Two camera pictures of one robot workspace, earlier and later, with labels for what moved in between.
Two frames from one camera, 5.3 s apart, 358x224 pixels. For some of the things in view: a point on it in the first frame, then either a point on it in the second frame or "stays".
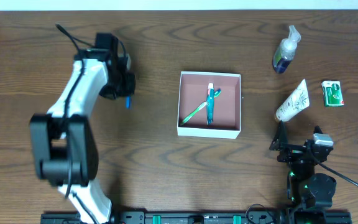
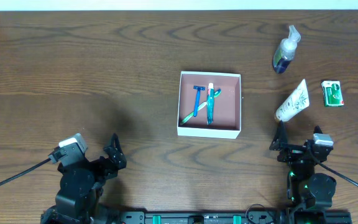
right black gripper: [295, 150] stays
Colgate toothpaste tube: [210, 103] stays
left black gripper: [124, 86] -> [105, 165]
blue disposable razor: [128, 102] -> [197, 99]
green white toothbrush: [205, 104] stays
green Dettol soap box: [332, 93] stays
